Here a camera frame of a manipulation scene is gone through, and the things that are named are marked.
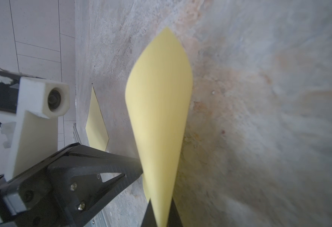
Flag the yellow square paper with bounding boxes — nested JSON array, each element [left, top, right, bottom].
[[125, 28, 193, 227]]

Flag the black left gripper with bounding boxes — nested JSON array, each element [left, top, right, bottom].
[[0, 143, 142, 227]]

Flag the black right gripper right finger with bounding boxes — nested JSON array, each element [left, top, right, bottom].
[[168, 199, 183, 227]]

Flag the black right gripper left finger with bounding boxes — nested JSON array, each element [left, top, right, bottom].
[[141, 200, 157, 227]]

